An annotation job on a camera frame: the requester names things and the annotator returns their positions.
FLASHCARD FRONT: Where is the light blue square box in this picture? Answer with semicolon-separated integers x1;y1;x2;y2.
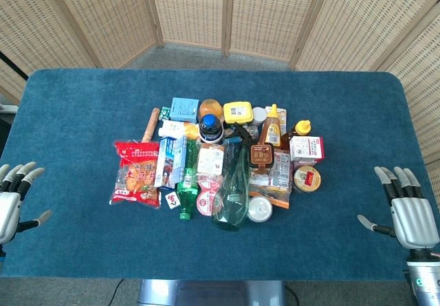
169;97;199;124

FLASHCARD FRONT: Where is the honey squeeze bottle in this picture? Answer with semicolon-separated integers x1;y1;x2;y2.
258;103;283;149

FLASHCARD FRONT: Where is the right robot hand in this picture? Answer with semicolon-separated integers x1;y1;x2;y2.
357;166;440;250

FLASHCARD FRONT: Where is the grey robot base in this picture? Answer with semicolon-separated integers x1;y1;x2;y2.
136;279;287;306

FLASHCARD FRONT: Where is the yellow lidded container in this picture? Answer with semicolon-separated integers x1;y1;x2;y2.
223;101;254;125

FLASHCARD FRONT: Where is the grey lidded jar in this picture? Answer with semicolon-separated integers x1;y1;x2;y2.
252;107;268;126

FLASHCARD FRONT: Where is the transparent orange-edged snack bag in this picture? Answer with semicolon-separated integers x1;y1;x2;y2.
247;149;294;210

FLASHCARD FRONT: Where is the white red medicine box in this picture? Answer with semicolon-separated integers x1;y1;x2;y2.
289;135;325;162

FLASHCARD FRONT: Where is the brown bottle with yellow cap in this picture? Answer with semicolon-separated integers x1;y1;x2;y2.
280;120;312;151

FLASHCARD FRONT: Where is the blue table cloth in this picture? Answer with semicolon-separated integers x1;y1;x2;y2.
0;69;440;281

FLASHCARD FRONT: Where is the brown rectangular container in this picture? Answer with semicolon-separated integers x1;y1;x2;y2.
249;142;275;168

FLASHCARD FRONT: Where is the clear glass spray bottle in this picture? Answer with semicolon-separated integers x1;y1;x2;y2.
212;123;254;232

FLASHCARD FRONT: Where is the green plastic bottle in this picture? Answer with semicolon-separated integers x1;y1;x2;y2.
176;139;201;221

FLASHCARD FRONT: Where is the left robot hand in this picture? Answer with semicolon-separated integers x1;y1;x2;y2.
0;161;53;245

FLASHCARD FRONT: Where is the dark bottle with blue cap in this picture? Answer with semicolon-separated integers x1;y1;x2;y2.
199;113;225;145

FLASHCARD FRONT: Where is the white labelled packet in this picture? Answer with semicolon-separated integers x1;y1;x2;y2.
197;142;226;176

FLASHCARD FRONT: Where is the wooden rolling pin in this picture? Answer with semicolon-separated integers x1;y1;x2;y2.
142;107;162;143

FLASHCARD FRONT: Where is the black cable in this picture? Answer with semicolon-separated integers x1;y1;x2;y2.
110;278;125;306

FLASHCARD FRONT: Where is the round gold red tin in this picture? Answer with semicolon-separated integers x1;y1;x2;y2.
293;165;322;194

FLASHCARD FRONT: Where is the orange jelly cup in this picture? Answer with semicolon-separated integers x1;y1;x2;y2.
198;98;225;119

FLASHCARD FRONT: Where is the red transparent chip bag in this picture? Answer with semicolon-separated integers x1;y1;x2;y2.
109;140;162;209

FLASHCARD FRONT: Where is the woven folding screen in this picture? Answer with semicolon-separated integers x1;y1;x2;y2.
0;0;440;214

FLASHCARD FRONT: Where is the white mahjong tile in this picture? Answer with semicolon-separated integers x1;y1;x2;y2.
164;191;182;210

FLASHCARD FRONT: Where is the blue white carton box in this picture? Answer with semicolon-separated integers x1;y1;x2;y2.
153;135;188;189

